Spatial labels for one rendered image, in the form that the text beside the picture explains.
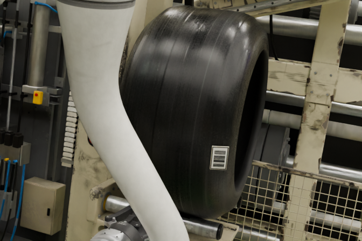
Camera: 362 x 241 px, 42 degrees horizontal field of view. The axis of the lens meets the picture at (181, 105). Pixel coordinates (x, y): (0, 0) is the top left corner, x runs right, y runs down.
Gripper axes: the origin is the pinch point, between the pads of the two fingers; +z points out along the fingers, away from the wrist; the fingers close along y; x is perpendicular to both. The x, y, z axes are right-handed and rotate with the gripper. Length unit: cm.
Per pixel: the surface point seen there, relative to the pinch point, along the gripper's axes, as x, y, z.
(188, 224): 14.4, -2.9, 18.9
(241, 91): -24.5, -12.3, 18.1
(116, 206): 14.8, 18.4, 18.8
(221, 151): -11.2, -11.0, 10.6
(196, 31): -36.6, 1.7, 22.6
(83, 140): 1.6, 35.3, 28.4
